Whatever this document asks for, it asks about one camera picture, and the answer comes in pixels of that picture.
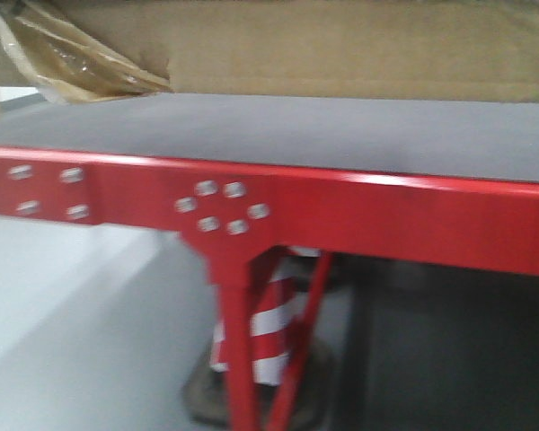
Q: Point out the red conveyor frame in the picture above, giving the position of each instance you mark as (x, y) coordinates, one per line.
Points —
(241, 217)

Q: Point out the dark grey conveyor belt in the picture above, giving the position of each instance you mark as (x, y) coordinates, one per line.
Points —
(484, 140)

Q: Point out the red white striped post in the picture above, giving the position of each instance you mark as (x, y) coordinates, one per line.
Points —
(274, 315)

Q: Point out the brown cardboard carton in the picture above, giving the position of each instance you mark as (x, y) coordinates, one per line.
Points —
(404, 50)

